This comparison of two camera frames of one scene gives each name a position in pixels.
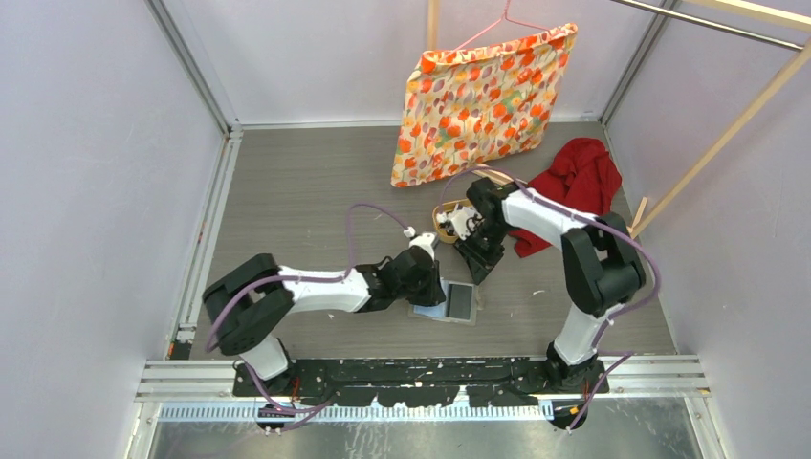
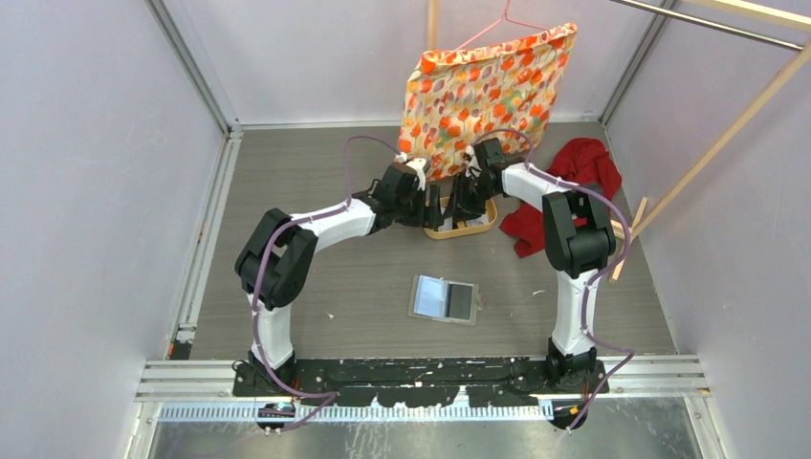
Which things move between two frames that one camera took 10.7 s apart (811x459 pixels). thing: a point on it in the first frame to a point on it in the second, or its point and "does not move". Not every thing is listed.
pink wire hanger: (505, 17) does not move
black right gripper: (480, 263) to (463, 207)
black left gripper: (434, 294) to (418, 220)
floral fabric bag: (470, 105) does not move
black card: (459, 301) does not move
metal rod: (715, 23) does not move
